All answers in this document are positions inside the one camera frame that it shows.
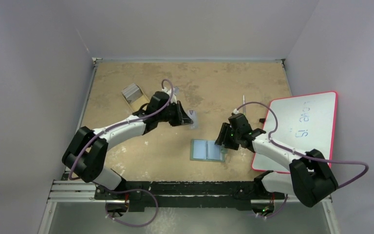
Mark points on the stack of cards in tray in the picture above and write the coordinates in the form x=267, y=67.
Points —
x=132, y=93

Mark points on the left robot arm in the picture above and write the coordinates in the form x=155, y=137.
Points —
x=86, y=153

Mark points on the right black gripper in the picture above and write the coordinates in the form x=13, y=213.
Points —
x=227, y=138

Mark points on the black base frame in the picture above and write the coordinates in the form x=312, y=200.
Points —
x=239, y=195

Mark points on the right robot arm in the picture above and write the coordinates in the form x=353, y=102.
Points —
x=309, y=176

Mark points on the beige oval tray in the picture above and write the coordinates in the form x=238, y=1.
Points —
x=135, y=106

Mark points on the white marker pen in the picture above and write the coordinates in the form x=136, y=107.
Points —
x=243, y=107

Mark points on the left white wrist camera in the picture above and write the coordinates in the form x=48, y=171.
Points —
x=173, y=99

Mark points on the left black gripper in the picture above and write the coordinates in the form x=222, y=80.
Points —
x=181, y=118

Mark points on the pink framed whiteboard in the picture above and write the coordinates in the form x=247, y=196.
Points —
x=304, y=122

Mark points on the green card holder wallet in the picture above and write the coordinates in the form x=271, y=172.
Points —
x=206, y=150

